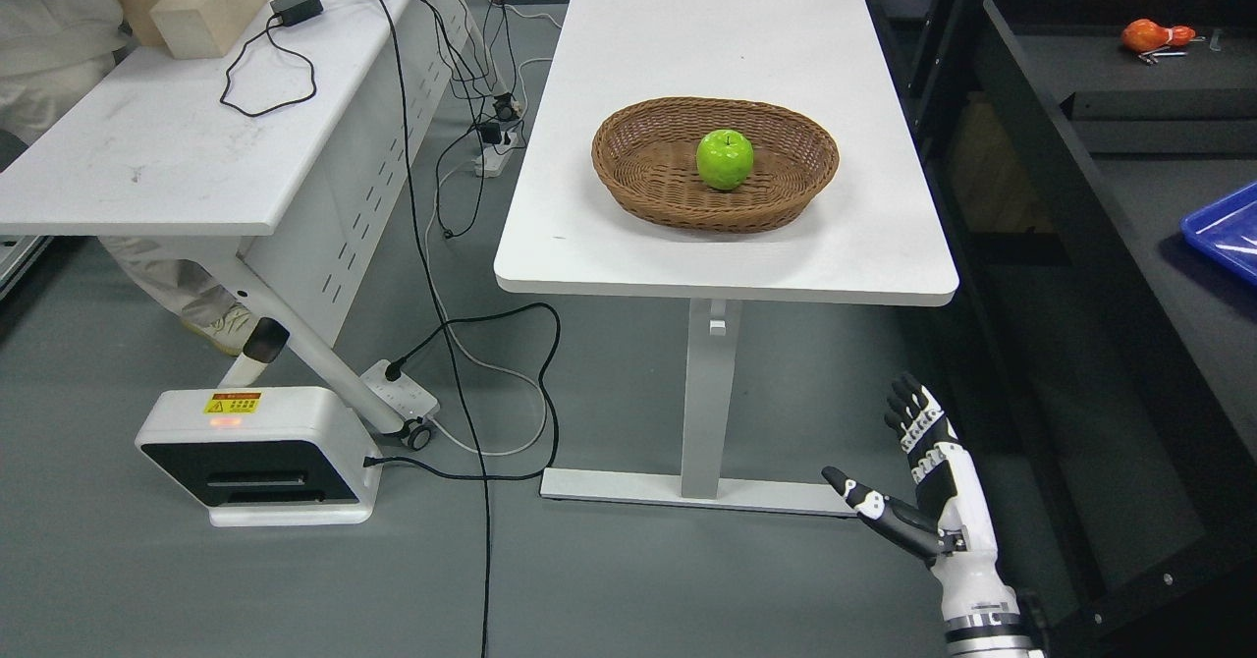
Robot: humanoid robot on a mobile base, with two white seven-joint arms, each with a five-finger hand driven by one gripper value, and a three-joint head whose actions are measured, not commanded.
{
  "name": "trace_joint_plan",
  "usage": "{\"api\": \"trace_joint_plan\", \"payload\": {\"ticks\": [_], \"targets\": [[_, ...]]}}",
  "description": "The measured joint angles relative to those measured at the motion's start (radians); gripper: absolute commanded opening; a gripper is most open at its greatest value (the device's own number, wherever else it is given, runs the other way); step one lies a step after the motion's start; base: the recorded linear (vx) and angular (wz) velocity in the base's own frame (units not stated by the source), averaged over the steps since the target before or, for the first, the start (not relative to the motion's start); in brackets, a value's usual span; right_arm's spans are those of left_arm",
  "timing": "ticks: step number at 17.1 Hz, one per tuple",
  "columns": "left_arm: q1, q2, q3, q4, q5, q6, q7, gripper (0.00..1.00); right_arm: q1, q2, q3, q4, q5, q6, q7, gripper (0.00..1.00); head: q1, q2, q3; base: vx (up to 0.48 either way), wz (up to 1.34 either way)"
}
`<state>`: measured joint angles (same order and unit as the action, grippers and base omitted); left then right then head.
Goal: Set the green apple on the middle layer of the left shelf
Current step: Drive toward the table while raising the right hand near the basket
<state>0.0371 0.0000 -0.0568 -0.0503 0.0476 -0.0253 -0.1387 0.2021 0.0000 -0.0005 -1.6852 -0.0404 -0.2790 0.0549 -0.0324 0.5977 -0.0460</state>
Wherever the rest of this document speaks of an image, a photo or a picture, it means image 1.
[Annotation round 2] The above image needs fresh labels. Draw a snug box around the blue plastic tray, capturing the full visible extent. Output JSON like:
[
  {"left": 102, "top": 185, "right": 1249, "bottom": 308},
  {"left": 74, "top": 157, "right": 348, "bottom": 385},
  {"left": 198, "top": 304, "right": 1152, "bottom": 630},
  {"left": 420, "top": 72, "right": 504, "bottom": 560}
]
[{"left": 1179, "top": 181, "right": 1256, "bottom": 288}]

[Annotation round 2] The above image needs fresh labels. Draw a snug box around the white far power strip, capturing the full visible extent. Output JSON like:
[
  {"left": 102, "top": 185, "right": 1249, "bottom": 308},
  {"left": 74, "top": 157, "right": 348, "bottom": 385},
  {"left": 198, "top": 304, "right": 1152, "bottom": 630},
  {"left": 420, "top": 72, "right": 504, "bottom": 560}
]
[{"left": 474, "top": 120, "right": 522, "bottom": 177}]

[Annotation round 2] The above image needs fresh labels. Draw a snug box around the brown wicker basket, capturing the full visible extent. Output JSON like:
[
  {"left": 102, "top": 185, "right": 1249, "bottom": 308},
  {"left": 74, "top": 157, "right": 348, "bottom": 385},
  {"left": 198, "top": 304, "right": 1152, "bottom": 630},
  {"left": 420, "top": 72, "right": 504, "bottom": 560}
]
[{"left": 591, "top": 97, "right": 840, "bottom": 234}]

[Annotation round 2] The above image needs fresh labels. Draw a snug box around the long black cable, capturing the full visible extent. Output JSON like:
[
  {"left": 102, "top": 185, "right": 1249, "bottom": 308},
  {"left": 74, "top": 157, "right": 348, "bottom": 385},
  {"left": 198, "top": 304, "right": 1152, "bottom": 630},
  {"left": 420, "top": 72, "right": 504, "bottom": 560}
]
[{"left": 295, "top": 0, "right": 491, "bottom": 658}]

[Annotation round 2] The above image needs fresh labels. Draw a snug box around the orange toy on shelf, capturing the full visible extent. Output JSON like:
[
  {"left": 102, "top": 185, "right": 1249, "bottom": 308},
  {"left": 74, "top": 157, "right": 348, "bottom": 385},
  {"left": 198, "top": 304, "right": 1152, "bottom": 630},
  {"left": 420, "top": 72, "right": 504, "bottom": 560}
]
[{"left": 1120, "top": 18, "right": 1197, "bottom": 54}]

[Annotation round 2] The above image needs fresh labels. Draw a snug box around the white side desk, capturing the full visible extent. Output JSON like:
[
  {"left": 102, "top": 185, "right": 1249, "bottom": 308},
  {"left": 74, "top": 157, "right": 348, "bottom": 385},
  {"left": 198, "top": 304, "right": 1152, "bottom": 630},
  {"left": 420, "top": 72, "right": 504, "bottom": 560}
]
[{"left": 1, "top": 0, "right": 476, "bottom": 434}]

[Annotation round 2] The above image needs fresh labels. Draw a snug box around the white floor power strip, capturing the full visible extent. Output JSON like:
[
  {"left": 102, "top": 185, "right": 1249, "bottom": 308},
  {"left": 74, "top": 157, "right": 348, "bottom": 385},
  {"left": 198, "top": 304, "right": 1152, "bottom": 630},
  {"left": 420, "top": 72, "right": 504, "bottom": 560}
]
[{"left": 360, "top": 359, "right": 440, "bottom": 420}]

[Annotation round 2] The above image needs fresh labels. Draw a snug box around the person in white clothes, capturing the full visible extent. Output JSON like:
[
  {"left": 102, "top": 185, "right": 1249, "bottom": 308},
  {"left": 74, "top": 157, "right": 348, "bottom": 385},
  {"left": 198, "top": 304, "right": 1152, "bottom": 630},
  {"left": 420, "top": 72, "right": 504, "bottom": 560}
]
[{"left": 1, "top": 0, "right": 256, "bottom": 356}]

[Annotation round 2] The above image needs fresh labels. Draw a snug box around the white black floor device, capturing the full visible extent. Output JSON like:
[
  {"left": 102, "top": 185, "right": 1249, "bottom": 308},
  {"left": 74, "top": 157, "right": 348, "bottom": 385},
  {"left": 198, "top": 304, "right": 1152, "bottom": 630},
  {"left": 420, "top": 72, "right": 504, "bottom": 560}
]
[{"left": 134, "top": 386, "right": 382, "bottom": 527}]

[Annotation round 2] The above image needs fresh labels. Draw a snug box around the wooden block with hole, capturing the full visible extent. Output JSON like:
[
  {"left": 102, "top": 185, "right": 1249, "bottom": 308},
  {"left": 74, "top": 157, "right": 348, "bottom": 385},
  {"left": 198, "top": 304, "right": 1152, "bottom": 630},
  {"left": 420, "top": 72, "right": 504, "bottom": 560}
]
[{"left": 151, "top": 0, "right": 268, "bottom": 59}]

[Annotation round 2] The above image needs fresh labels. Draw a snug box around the green apple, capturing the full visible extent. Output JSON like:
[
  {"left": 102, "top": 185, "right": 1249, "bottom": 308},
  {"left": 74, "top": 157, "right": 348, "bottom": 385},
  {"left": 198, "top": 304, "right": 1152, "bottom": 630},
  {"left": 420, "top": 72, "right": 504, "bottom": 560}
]
[{"left": 695, "top": 130, "right": 755, "bottom": 192}]

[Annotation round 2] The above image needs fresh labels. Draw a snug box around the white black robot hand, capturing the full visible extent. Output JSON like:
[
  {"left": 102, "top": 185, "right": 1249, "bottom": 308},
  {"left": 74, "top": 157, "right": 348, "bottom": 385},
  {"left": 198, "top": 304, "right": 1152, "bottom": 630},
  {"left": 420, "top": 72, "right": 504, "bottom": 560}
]
[{"left": 821, "top": 372, "right": 1022, "bottom": 630}]

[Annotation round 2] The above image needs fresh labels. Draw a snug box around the black metal shelf left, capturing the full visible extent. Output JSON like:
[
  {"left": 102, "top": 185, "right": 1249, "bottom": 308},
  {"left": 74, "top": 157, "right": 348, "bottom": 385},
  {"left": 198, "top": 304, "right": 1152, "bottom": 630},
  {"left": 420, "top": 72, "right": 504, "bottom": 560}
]
[{"left": 867, "top": 0, "right": 1254, "bottom": 657}]

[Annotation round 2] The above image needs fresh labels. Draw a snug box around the black power adapter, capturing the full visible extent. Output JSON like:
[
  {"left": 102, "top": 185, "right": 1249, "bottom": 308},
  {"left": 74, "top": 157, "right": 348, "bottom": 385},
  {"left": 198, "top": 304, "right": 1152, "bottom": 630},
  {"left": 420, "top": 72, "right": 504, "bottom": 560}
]
[{"left": 270, "top": 0, "right": 324, "bottom": 26}]

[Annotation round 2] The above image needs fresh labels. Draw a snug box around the white table with pedestal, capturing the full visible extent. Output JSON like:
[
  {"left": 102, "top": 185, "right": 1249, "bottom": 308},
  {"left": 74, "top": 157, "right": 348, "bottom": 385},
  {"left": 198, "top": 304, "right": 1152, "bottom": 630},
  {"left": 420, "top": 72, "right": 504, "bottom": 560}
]
[{"left": 493, "top": 0, "right": 959, "bottom": 520}]

